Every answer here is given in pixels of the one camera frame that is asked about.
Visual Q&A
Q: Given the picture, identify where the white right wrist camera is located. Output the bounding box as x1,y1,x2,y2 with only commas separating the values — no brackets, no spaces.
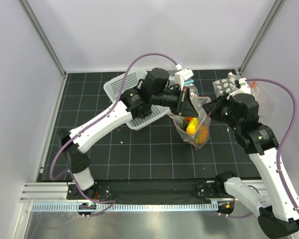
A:
230,78,252,97

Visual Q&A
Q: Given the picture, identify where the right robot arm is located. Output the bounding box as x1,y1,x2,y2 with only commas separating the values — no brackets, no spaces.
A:
202,93,299,239

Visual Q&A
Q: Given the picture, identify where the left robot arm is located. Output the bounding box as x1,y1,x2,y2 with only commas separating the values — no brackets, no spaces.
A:
58,68,198,199

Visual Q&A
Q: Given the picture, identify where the orange toy pineapple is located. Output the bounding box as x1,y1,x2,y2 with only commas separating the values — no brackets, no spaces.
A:
193,125,209,147

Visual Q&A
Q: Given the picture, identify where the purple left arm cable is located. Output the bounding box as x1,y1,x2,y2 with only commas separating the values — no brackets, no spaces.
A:
49,52,182,180

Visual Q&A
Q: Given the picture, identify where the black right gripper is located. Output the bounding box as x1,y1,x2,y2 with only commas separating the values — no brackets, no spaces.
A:
203,92,242,131

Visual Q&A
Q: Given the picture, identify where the pink-zipper clear zip bag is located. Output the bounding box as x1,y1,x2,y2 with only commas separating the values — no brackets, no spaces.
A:
173,97,211,150

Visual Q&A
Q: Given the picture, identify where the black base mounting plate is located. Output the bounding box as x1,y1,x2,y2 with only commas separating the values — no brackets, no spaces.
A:
66,178,245,202

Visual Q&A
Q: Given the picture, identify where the orange-zipper clear zip bag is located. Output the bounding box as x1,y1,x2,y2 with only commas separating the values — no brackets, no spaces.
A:
251,81,278,120

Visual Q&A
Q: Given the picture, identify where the yellow toy banana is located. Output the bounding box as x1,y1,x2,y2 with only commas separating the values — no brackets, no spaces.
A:
186,117,198,135

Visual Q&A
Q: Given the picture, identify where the white perforated plastic basket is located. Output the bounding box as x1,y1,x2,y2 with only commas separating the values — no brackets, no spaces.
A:
104,69,170,130

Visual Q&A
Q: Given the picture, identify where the slotted cable duct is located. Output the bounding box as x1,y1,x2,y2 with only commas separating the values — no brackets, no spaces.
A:
31,202,218,213

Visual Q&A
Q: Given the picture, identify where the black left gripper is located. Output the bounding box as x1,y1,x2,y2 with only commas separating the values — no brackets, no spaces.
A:
151,85,199,118

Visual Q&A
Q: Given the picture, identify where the white-dotted clear zip bag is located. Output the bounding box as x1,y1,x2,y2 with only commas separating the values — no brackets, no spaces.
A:
212,72,240,98

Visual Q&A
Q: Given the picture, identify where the aluminium frame rail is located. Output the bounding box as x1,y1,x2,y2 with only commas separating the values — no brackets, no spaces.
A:
20,182,68,203

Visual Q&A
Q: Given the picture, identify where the blue-zipper clear zip bag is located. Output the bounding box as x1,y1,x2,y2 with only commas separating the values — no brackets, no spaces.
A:
169,76,194,86

